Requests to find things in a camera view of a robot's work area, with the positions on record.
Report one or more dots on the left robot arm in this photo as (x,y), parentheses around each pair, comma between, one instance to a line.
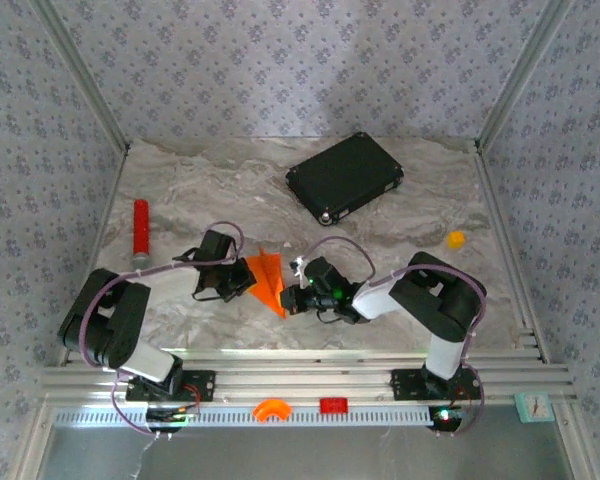
(105,325)

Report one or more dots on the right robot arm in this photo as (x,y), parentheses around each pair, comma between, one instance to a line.
(440,310)

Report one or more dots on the teal square clock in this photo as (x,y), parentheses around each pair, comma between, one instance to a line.
(534,407)

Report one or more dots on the red rectangular block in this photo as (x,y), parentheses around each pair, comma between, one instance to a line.
(334,405)

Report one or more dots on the red glitter cylinder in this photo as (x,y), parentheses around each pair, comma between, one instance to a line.
(141,225)

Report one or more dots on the orange curved plastic piece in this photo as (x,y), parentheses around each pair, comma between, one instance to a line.
(272,407)

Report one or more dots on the black hard case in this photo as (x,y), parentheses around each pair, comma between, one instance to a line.
(345,177)

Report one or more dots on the small yellow cube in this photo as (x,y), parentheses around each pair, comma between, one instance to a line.
(456,240)

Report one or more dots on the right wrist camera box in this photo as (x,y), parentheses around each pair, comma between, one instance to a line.
(325,275)

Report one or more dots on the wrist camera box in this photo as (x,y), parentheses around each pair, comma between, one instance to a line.
(325,275)
(215,247)

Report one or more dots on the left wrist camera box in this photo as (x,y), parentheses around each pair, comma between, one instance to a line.
(215,247)

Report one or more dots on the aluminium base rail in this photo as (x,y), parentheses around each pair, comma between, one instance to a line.
(300,380)

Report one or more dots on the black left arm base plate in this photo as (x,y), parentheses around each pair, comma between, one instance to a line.
(202,386)

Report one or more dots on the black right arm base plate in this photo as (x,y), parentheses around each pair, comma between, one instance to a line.
(405,385)

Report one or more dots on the aluminium side rail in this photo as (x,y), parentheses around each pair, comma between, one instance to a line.
(505,250)
(100,240)

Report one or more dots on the aluminium frame post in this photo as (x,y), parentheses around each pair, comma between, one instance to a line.
(521,75)
(82,75)

